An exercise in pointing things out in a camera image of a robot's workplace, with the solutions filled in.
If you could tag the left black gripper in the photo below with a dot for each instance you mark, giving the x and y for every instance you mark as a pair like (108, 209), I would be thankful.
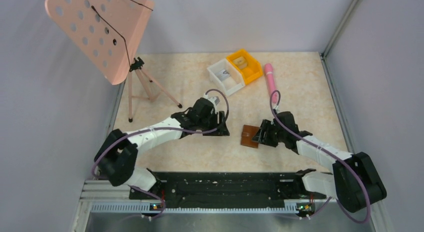
(218, 125)

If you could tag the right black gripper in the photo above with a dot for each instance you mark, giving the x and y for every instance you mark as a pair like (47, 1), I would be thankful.
(265, 133)

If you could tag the brown leather card holder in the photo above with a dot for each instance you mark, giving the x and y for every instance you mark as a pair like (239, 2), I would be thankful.
(247, 134)

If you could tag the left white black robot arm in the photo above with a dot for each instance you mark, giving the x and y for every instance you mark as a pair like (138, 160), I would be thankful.
(117, 157)

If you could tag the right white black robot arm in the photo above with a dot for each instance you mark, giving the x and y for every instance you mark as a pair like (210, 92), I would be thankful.
(352, 179)

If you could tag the white plastic bin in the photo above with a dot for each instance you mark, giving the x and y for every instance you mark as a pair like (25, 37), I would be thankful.
(232, 84)

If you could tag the small item in white bin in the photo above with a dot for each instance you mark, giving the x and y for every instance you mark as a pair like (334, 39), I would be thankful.
(223, 75)

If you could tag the pink marker pen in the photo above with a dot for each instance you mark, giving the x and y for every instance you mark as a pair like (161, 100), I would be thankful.
(270, 81)

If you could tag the yellow plastic bin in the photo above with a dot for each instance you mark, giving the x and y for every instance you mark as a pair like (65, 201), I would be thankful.
(249, 68)

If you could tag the tan item in yellow bin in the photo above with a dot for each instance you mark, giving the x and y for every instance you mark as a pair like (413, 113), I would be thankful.
(240, 62)

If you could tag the pink perforated music stand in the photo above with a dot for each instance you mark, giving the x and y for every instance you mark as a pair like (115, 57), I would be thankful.
(109, 32)

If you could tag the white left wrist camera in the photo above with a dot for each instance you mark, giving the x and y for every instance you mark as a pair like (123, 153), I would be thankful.
(215, 100)

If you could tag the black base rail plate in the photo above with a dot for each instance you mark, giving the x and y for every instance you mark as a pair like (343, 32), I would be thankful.
(231, 189)

